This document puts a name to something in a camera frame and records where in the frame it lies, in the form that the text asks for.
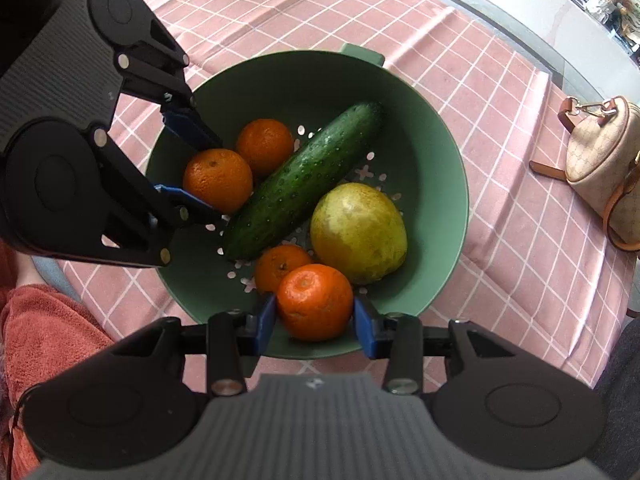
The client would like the beige monogram handbag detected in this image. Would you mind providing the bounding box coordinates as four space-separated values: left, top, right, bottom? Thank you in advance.
528 96 639 252

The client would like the green cucumber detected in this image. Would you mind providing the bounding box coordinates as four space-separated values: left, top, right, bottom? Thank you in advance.
222 102 383 260

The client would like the pink checked tablecloth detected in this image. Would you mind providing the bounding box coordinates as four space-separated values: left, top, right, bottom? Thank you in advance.
29 0 640 396

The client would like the yellow-green pear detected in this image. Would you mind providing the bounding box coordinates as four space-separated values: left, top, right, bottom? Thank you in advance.
310 182 408 285

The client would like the orange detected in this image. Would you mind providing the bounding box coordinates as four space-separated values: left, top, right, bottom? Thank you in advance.
235 118 294 178
254 245 312 296
276 263 354 342
182 148 253 214

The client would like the red fuzzy sleeve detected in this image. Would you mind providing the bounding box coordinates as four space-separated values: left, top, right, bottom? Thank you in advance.
1 244 112 479

